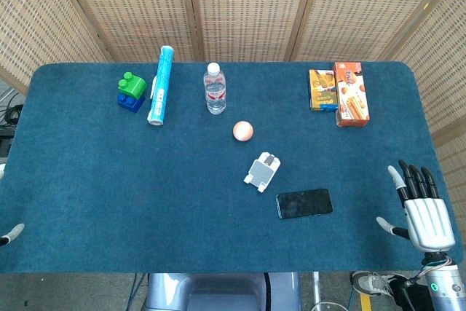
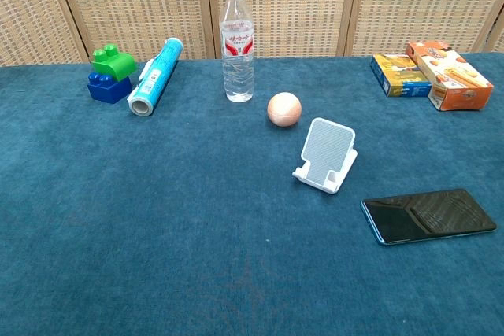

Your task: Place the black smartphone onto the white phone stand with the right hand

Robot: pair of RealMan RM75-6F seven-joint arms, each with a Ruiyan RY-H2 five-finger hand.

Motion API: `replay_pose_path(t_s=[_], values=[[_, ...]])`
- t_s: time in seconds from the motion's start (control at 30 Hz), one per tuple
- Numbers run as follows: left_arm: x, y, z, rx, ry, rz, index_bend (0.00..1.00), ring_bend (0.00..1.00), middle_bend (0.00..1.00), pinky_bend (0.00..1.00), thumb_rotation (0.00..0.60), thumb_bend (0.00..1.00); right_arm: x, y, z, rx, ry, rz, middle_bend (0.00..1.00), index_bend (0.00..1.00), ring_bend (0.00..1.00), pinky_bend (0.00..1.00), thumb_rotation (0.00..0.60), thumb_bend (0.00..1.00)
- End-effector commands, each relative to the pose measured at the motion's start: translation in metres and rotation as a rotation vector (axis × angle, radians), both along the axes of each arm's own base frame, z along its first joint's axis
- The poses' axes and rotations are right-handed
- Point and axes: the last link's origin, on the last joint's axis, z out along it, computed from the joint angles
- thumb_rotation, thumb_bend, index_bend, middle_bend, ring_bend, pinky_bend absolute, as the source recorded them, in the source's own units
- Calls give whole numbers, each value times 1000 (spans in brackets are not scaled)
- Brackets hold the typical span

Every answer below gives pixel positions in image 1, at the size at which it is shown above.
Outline orange ball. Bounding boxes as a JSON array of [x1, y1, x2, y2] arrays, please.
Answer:
[[232, 120, 254, 142]]

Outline grey white sneaker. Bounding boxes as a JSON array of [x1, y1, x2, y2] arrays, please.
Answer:
[[350, 270, 395, 297]]

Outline blue floor cable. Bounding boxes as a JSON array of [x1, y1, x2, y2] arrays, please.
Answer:
[[127, 273, 147, 311]]

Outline white metal pole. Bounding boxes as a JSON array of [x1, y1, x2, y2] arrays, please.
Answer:
[[312, 271, 323, 303]]

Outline black smartphone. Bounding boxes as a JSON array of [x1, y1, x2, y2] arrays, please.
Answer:
[[275, 188, 334, 220]]

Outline black trouser leg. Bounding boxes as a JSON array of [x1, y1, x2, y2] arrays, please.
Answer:
[[389, 277, 433, 311]]

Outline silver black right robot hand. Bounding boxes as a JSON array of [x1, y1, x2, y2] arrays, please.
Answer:
[[376, 160, 456, 253]]

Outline white phone stand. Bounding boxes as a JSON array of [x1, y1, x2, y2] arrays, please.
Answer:
[[242, 151, 282, 194]]

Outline grey blue robot torso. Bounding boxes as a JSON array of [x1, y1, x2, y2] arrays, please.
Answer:
[[144, 272, 303, 311]]

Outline yellow snack box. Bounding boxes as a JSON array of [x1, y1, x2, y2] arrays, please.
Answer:
[[308, 68, 339, 112]]

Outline blue carpet table cover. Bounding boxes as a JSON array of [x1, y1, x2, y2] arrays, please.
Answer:
[[0, 60, 465, 275]]

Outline orange snack box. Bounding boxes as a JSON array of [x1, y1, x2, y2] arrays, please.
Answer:
[[333, 61, 371, 128]]

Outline green toy building block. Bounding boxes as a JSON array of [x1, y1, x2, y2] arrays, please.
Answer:
[[117, 71, 148, 101]]

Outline clear plastic water bottle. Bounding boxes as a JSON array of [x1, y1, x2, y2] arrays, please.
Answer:
[[202, 62, 227, 116]]

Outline black floor device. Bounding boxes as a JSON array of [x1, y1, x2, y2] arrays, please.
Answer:
[[0, 127, 15, 157]]

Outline black floor cables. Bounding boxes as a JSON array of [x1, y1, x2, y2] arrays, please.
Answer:
[[0, 84, 25, 126]]

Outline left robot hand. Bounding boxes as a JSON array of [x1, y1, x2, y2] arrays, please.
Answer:
[[0, 163, 25, 248]]

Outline coloured wrist wires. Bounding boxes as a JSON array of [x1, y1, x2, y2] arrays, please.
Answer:
[[421, 256, 457, 274]]

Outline woven wooden folding screen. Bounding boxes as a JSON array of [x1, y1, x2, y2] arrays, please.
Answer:
[[0, 0, 466, 224]]

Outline blue toy building block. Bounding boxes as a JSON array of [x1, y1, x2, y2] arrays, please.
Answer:
[[116, 92, 146, 114]]

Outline blue cling wrap roll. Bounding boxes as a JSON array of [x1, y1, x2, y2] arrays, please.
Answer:
[[146, 45, 174, 127]]

